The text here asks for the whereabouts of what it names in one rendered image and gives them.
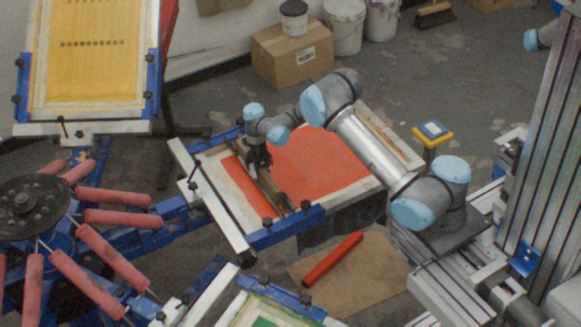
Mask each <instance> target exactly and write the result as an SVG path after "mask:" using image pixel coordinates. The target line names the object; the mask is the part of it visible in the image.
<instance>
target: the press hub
mask: <svg viewBox="0 0 581 327"><path fill-rule="evenodd" d="M71 197H72V196H70V191H69V188H68V186H67V185H66V183H65V182H64V181H63V180H61V179H60V177H58V176H56V175H54V174H51V173H27V174H23V175H19V176H16V177H15V178H12V179H10V180H8V182H6V183H4V184H2V185H1V186H0V241H4V242H16V241H22V240H25V243H26V247H25V252H24V253H23V252H21V251H20V250H18V249H16V248H15V247H14V246H13V245H11V246H10V247H9V249H8V250H7V251H6V253H5V257H7V258H6V267H5V272H8V271H11V270H13V269H15V268H17V267H19V266H22V265H23V266H24V268H25V270H26V267H27V257H28V256H30V254H35V246H36V239H35V238H34V237H35V236H37V235H39V239H40V240H41V241H42V242H43V243H44V244H45V245H46V246H47V247H49V248H50V249H51V250H52V251H53V252H55V251H56V250H57V249H58V250H60V249H61V250H62V251H63V252H64V253H66V254H67V255H68V256H69V257H70V258H71V259H72V260H73V261H75V262H76V263H78V264H80V265H82V266H83V267H84V268H86V269H88V270H90V271H92V272H94V273H96V275H98V276H100V277H102V278H104V279H105V280H106V281H108V282H111V283H113V280H114V276H115V270H114V269H113V267H112V266H111V265H110V264H109V263H106V261H105V260H104V259H103V258H102V257H101V256H100V255H99V254H98V253H96V252H95V251H94V250H91V251H90V252H87V253H84V254H81V255H80V251H79V247H78V245H77V243H78V242H80V241H82V239H81V238H80V237H79V236H78V235H76V234H77V232H76V231H77V230H78V229H79V228H78V227H77V225H76V224H75V223H74V224H73V228H72V231H71V233H70V235H68V234H66V233H61V232H59V230H56V226H57V224H58V222H59V221H60V220H61V219H62V218H63V217H64V215H65V214H66V212H67V210H68V208H69V206H70V203H71ZM38 254H42V255H43V256H44V270H43V281H48V280H54V284H53V287H52V290H51V292H50V295H49V298H48V301H47V304H46V306H47V307H49V308H51V307H55V306H59V305H61V306H60V310H59V313H58V315H57V318H56V321H55V322H56V324H57V325H59V324H64V323H68V325H69V327H106V326H105V323H104V322H103V320H102V318H101V316H100V314H99V312H98V311H97V310H96V309H95V306H94V304H92V303H90V302H88V301H87V300H85V299H84V298H82V297H80V295H82V294H83V293H84V292H83V291H82V290H80V289H79V288H78V287H77V286H76V285H75V283H74V282H72V281H71V280H70V279H69V278H68V277H66V276H65V274H64V273H62V272H61V271H60V270H59V269H58V268H57V267H56V266H54V265H53V264H52V263H51V262H50V261H49V260H50V258H49V257H50V256H51V255H52V254H51V253H50V252H49V251H48V250H47V249H46V248H44V247H43V245H41V244H40V243H39V244H38ZM4 293H5V295H6V296H7V297H8V298H9V299H10V300H11V301H13V302H15V304H14V307H15V309H16V310H17V311H18V313H19V314H20V315H21V316H23V314H24V313H23V305H24V295H25V279H23V280H22V281H19V282H16V283H13V284H11V285H9V286H6V287H5V288H4Z"/></svg>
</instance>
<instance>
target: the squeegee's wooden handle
mask: <svg viewBox="0 0 581 327"><path fill-rule="evenodd" d="M241 139H242V138H241V137H240V138H238V139H236V147H237V151H238V155H240V156H241V158H242V159H243V161H244V162H245V159H246V156H247V152H248V150H250V148H249V147H247V146H244V145H243V143H242V140H241ZM257 170H258V172H257V171H256V170H255V173H256V176H257V180H258V181H259V183H260V184H261V186H262V187H263V188H264V190H265V191H266V193H267V194H269V195H270V197H271V198H273V199H274V201H275V202H276V203H277V205H281V204H283V196H282V190H281V188H280V187H279V186H278V185H277V184H276V183H275V182H274V180H273V179H272V178H271V175H270V174H269V173H268V172H267V171H266V170H265V169H264V167H262V168H261V167H260V168H257Z"/></svg>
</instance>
